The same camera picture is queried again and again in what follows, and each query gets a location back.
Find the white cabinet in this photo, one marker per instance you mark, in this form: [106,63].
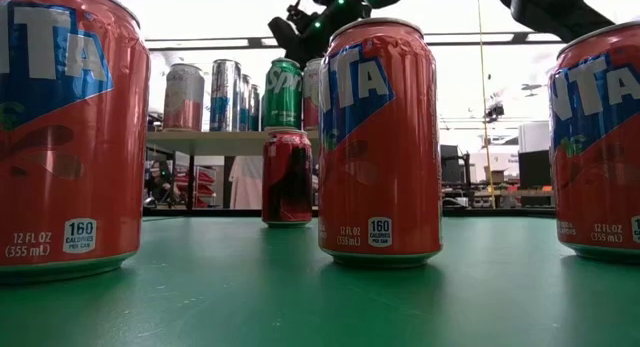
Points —
[534,136]

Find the black computer monitor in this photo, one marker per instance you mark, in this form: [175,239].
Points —
[535,169]
[450,164]

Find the long cluttered workbench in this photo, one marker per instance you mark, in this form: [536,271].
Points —
[500,193]

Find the green Sprite can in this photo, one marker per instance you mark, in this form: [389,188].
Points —
[282,97]

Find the silver beverage can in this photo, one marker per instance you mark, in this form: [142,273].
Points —
[184,99]

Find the orange Fanta can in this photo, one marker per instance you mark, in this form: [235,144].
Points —
[380,162]
[600,162]
[75,162]

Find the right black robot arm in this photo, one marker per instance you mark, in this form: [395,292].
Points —
[550,7]

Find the white cloth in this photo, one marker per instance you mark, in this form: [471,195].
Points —
[246,182]

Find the white and red can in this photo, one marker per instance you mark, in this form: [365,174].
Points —
[311,97]

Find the red storage rack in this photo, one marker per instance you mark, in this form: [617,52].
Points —
[205,189]

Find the blue silver Red Bull can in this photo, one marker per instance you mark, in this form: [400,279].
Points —
[225,94]

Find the green table mat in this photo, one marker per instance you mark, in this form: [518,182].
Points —
[250,297]

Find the black ceiling-mounted camera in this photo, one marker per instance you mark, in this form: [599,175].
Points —
[494,111]

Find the red Star Wars Coca-Cola can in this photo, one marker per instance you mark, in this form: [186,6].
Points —
[287,182]

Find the wooden shelf with black frame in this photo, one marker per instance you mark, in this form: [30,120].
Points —
[210,142]

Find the person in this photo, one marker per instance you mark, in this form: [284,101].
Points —
[160,182]

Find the black ceiling light rail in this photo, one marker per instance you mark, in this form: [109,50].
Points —
[225,41]

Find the cardboard box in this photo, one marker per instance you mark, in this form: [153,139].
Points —
[497,175]

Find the black aluminium table frame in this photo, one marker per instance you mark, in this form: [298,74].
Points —
[225,213]

